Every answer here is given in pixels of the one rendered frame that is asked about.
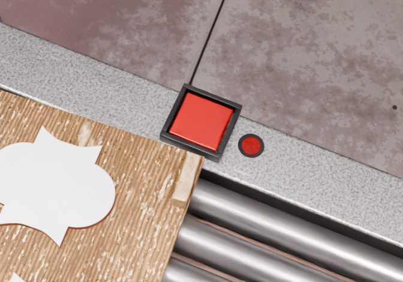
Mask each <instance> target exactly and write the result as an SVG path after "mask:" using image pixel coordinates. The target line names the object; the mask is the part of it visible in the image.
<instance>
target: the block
mask: <svg viewBox="0 0 403 282"><path fill-rule="evenodd" d="M199 161H200V156H198V155H196V154H193V153H191V152H189V153H187V157H186V159H185V162H184V165H183V168H182V171H181V175H180V177H179V180H178V184H177V186H176V189H175V191H174V193H173V195H172V205H173V206H176V207H178V208H182V209H184V208H185V207H186V205H187V201H188V198H189V196H190V192H191V189H192V187H193V184H194V182H195V179H196V175H197V172H198V169H199Z"/></svg>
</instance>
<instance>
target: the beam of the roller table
mask: <svg viewBox="0 0 403 282"><path fill-rule="evenodd" d="M0 90H2V91H5V92H9V93H11V94H14V95H18V96H20V97H23V98H27V99H29V100H33V101H36V102H39V103H42V104H45V105H48V106H51V107H54V108H57V109H60V110H64V111H66V112H70V113H73V114H75V115H79V116H82V117H84V118H88V119H91V120H93V121H97V122H100V123H103V124H106V125H109V126H112V127H115V128H118V129H121V130H124V131H128V132H130V133H134V134H137V135H139V136H143V137H146V138H148V139H152V140H155V141H157V142H161V143H165V142H162V141H160V132H161V131H162V128H163V126H164V124H165V122H166V120H167V117H168V115H169V113H170V111H171V109H172V107H173V105H174V103H175V101H176V99H177V97H178V95H179V93H180V92H179V91H177V90H174V89H172V88H169V87H166V86H164V85H161V84H159V83H156V82H153V81H151V80H149V79H145V78H144V77H141V76H138V75H136V74H133V73H130V72H128V71H125V70H123V69H120V68H118V67H115V66H112V65H110V64H107V63H105V62H102V61H99V60H97V59H95V58H91V57H90V56H87V55H84V54H82V53H79V52H76V51H74V50H71V49H69V48H66V47H64V46H61V45H59V44H56V43H53V42H51V41H49V40H45V39H43V38H41V37H38V36H36V35H33V34H30V33H28V32H25V31H23V30H20V29H17V28H15V27H12V26H10V25H7V24H5V23H2V22H0ZM245 134H256V135H258V136H259V137H261V139H262V140H263V142H264V151H263V153H262V154H261V155H260V156H258V157H255V158H248V157H246V156H244V155H242V154H241V153H240V151H239V149H238V141H239V139H240V138H241V137H242V136H243V135H245ZM165 144H167V145H170V144H168V143H165ZM170 146H173V145H170ZM174 147H175V146H174ZM176 148H177V147H176ZM199 178H201V179H204V180H206V181H209V182H211V183H214V184H216V185H219V186H221V187H224V188H226V189H229V190H231V191H234V192H236V193H239V194H241V195H244V196H246V197H249V198H251V199H254V200H256V201H259V202H261V203H264V204H266V205H269V206H271V207H273V208H276V209H279V210H281V211H284V212H286V213H288V214H291V215H294V216H296V217H299V218H301V219H303V220H306V221H309V222H311V223H314V224H316V225H318V226H321V227H324V228H326V229H329V230H331V231H333V232H336V233H338V234H341V235H344V236H346V237H348V238H351V239H353V240H356V241H359V242H361V243H363V244H366V245H368V246H371V247H374V248H376V249H378V250H381V251H383V252H386V253H389V254H391V255H393V256H396V257H398V258H401V259H403V178H400V177H398V176H395V175H393V174H390V173H387V172H385V171H382V170H380V169H377V168H374V167H372V166H369V165H367V164H364V163H361V162H359V161H356V160H354V159H352V158H349V157H346V156H344V155H341V154H339V153H336V152H333V151H331V150H328V149H326V148H323V147H321V146H318V145H315V144H313V143H310V142H307V141H306V140H302V139H300V138H298V137H295V136H292V135H290V134H287V133H285V132H282V131H279V130H277V129H274V128H272V127H269V126H267V125H264V124H261V123H259V122H256V121H253V120H252V119H249V118H246V117H244V116H241V115H239V117H238V120H237V122H236V125H235V126H234V129H233V132H232V134H231V136H230V138H229V141H228V143H227V146H226V147H225V150H224V153H223V155H222V157H221V159H220V162H219V163H215V162H213V161H210V160H208V159H204V163H203V167H202V169H201V172H200V175H199Z"/></svg>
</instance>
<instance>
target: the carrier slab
mask: <svg viewBox="0 0 403 282"><path fill-rule="evenodd" d="M42 126H43V127H44V128H45V129H46V130H47V131H48V132H49V133H50V134H51V135H52V136H53V137H55V138H57V139H58V140H60V141H63V142H66V143H69V144H72V145H75V146H80V147H92V146H103V149H102V151H101V154H100V156H99V159H98V161H97V163H96V165H98V166H100V167H102V168H103V169H104V170H105V171H106V172H107V173H108V174H109V175H110V177H111V179H112V181H113V183H114V186H115V203H114V205H113V208H112V210H111V212H110V214H109V215H108V216H107V217H106V218H105V219H104V220H103V221H102V222H101V223H99V224H97V225H96V226H94V227H90V228H88V229H68V232H67V234H66V236H65V238H64V241H63V243H62V245H61V248H59V247H58V246H57V245H56V244H55V243H54V242H53V241H52V240H51V239H50V238H49V237H48V236H47V235H45V234H44V233H42V232H39V231H37V230H34V229H30V228H28V227H25V226H19V225H10V226H0V282H11V279H12V276H13V273H15V274H17V275H18V276H19V277H20V278H21V279H22V280H23V281H25V282H162V280H163V276H164V274H165V271H166V268H167V265H168V263H169V260H170V256H171V255H172V251H173V248H174V246H175V243H176V240H177V237H178V234H179V231H180V229H181V226H182V223H183V220H184V217H185V214H186V212H187V209H188V206H189V204H190V200H191V198H192V195H193V192H194V189H195V187H196V183H197V180H198V178H199V175H200V172H201V169H202V167H203V163H204V156H201V155H198V154H196V155H198V156H200V161H199V169H198V172H197V175H196V179H195V182H194V184H193V187H192V189H191V192H190V196H189V198H188V201H187V205H186V207H185V208H184V209H182V208H178V207H176V206H173V205H172V195H173V193H174V191H175V189H176V186H177V184H178V180H179V177H180V175H181V171H182V168H183V165H184V162H185V159H186V157H187V153H189V152H188V151H185V150H183V149H179V148H176V147H174V146H170V145H167V144H165V143H161V142H157V141H155V140H152V139H148V138H146V137H143V136H139V135H137V134H134V133H130V132H128V131H124V130H121V129H118V128H115V127H112V126H109V125H106V124H103V123H100V122H97V121H93V120H91V119H88V118H84V117H82V116H79V115H75V114H73V113H70V112H66V111H64V110H60V109H57V108H54V107H51V106H48V105H45V104H42V103H39V102H36V101H33V100H29V99H27V98H23V97H20V96H18V95H14V94H11V93H9V92H5V91H2V90H0V150H1V149H3V148H4V147H6V146H8V145H12V144H14V143H22V142H25V143H34V142H35V140H36V138H37V136H38V134H39V131H40V129H41V127H42ZM193 154H194V153H193Z"/></svg>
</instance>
